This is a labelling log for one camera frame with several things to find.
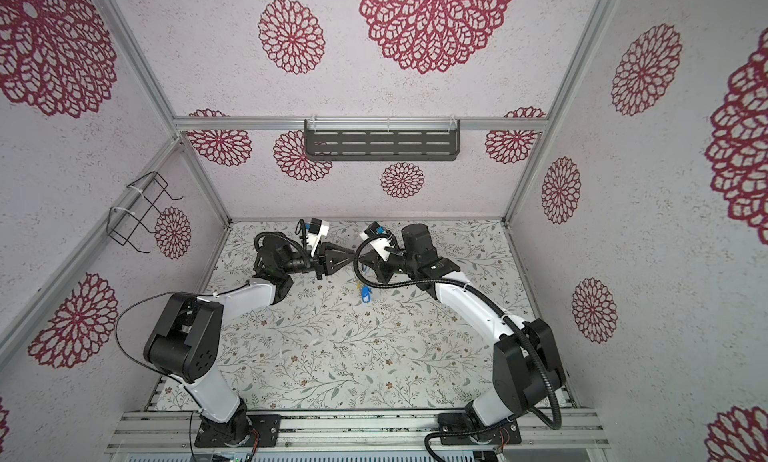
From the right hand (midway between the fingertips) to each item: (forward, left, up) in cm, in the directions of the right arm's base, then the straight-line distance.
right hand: (363, 252), depth 79 cm
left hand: (-1, +3, -2) cm, 3 cm away
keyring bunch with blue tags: (-5, 0, -13) cm, 14 cm away
